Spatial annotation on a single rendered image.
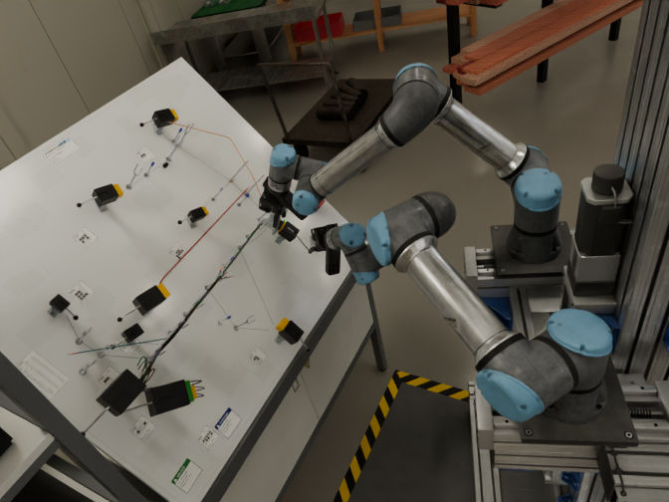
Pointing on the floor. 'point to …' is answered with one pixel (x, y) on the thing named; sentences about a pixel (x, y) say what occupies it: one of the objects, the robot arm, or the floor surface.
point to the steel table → (263, 16)
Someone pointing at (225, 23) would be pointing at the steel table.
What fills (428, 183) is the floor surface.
